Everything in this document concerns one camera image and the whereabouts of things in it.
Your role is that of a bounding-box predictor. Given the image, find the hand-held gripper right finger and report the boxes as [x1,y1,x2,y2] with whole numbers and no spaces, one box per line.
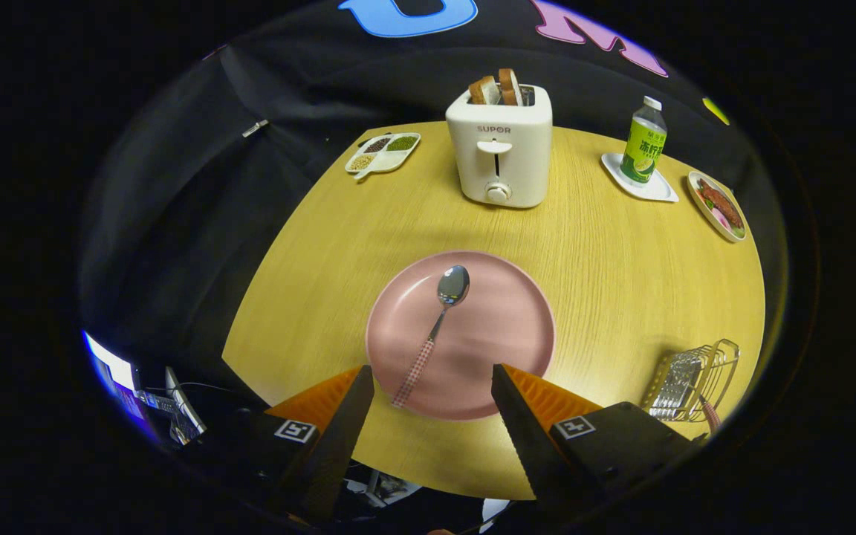
[491,363,700,513]

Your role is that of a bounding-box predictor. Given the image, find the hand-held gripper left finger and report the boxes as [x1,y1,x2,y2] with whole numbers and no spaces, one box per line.
[198,364,375,525]

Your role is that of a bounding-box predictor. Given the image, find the checkered handle spoon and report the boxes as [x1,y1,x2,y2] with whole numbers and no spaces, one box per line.
[392,265,471,409]

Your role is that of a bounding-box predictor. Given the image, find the checkered handle fork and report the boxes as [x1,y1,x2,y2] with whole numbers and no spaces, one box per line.
[651,353,724,435]

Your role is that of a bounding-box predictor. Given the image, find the pink plate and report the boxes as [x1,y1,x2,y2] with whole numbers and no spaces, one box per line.
[366,250,557,422]

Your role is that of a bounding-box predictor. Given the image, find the white toaster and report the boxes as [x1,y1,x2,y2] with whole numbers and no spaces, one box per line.
[445,84,554,210]

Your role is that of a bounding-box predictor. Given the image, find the white coaster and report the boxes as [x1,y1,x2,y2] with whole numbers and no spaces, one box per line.
[600,152,680,204]

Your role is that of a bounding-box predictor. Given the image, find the white divided condiment dish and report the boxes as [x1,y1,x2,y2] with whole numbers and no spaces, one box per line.
[345,132,422,181]

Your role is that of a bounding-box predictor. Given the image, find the white plate with food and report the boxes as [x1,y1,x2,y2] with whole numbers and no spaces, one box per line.
[687,171,748,244]

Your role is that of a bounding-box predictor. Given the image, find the green label drink bottle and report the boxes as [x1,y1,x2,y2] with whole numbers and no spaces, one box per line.
[620,96,668,185]

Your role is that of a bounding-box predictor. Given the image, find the metal wire cutlery basket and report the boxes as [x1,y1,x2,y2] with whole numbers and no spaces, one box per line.
[640,339,741,423]

